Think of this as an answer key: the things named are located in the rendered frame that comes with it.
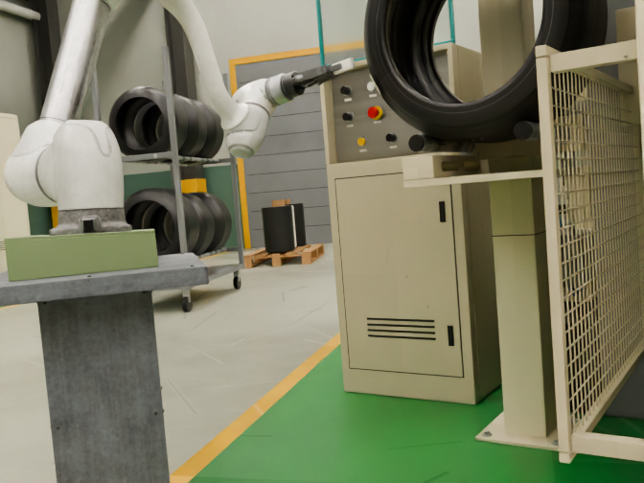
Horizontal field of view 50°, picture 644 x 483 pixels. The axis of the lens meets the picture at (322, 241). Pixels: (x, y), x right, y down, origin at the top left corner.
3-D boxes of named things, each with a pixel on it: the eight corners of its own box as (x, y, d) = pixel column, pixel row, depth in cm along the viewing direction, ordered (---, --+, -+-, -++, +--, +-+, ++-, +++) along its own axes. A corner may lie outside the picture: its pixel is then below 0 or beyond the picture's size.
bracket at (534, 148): (451, 163, 216) (449, 131, 215) (586, 149, 194) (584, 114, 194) (448, 163, 213) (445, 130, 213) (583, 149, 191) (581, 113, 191)
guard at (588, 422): (644, 344, 193) (632, 90, 189) (652, 345, 192) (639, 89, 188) (559, 462, 119) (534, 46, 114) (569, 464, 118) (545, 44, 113)
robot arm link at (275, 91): (280, 79, 223) (294, 73, 220) (286, 106, 223) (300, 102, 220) (263, 76, 216) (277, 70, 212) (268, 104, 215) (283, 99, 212)
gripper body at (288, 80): (278, 73, 213) (302, 63, 208) (294, 76, 220) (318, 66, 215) (283, 97, 213) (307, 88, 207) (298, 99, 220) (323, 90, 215)
